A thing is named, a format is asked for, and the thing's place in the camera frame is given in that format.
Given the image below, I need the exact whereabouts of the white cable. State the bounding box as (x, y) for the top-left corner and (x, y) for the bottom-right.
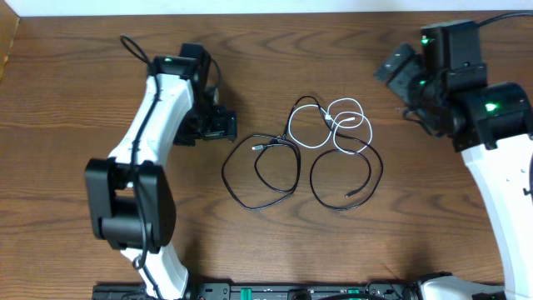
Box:
(287, 97), (374, 155)

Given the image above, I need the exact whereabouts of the black usb cable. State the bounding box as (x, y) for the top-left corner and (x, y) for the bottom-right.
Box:
(221, 132), (301, 211)

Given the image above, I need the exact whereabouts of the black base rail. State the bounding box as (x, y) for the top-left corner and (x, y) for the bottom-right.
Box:
(92, 280), (422, 300)

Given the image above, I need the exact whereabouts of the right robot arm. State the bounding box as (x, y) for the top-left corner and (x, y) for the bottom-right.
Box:
(375, 20), (532, 299)

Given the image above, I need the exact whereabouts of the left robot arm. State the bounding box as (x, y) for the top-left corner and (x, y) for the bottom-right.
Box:
(84, 43), (237, 299)

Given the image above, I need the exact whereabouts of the long black cable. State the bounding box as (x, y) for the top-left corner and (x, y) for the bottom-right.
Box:
(282, 95), (385, 211)

